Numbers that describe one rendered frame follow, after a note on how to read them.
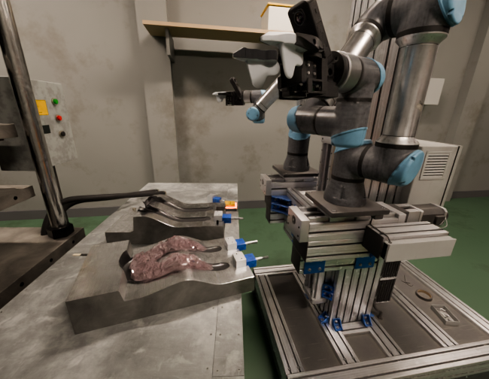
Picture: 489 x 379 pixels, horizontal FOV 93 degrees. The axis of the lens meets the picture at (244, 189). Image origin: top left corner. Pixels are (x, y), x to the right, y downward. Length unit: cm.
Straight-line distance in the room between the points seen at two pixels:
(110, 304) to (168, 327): 16
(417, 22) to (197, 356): 98
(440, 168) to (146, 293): 125
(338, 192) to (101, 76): 287
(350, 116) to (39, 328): 95
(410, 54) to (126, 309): 102
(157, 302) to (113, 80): 276
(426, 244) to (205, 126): 259
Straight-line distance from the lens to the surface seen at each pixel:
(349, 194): 90
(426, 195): 135
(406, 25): 85
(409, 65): 83
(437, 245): 106
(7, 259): 133
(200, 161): 312
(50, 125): 153
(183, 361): 69
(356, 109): 59
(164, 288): 74
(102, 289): 75
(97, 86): 327
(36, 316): 94
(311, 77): 46
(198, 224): 103
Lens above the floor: 136
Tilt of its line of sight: 19 degrees down
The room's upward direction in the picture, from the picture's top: 1 degrees clockwise
